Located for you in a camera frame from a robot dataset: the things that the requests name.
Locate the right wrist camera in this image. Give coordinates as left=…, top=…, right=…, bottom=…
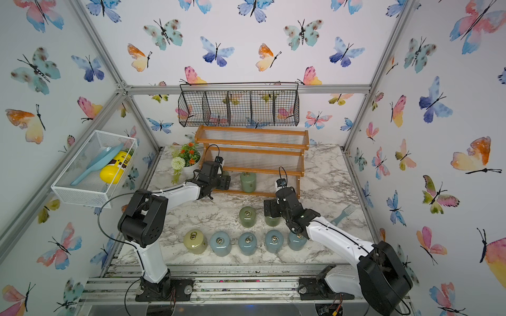
left=275, top=178, right=287, bottom=190

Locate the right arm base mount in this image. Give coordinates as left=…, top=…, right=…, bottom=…
left=297, top=265, right=354, bottom=301

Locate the yellow canister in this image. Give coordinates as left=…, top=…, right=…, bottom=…
left=183, top=229, right=208, bottom=255

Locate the yellow bottle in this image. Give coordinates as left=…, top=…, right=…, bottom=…
left=100, top=151, right=131, bottom=184

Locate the black wire wall basket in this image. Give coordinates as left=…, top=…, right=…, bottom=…
left=176, top=82, right=300, bottom=129

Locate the white pot with flowers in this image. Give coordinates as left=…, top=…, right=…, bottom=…
left=171, top=142, right=202, bottom=184

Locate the blue canister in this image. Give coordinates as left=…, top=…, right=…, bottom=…
left=238, top=233, right=257, bottom=256
left=209, top=231, right=231, bottom=257
left=264, top=230, right=284, bottom=254
left=288, top=233, right=308, bottom=251

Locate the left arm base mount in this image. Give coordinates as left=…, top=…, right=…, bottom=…
left=135, top=271, right=194, bottom=303

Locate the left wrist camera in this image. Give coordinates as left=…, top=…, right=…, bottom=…
left=215, top=156, right=224, bottom=165

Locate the teal dustpan scoop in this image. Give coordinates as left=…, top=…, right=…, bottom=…
left=71, top=145, right=123, bottom=186

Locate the white mesh wall basket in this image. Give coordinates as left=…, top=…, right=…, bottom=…
left=51, top=130, right=138, bottom=208

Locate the teal small brush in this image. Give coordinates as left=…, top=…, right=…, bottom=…
left=331, top=205, right=357, bottom=226

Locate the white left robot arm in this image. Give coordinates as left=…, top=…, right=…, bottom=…
left=118, top=157, right=231, bottom=284

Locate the green canister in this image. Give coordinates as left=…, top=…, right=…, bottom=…
left=239, top=206, right=256, bottom=228
left=240, top=172, right=257, bottom=194
left=265, top=216, right=281, bottom=227

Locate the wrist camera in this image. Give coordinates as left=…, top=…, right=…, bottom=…
left=215, top=156, right=224, bottom=165
left=275, top=178, right=287, bottom=190

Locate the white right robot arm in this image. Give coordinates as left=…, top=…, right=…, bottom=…
left=264, top=187, right=413, bottom=315

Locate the wooden three-tier shelf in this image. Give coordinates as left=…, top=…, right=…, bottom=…
left=195, top=126, right=310, bottom=194

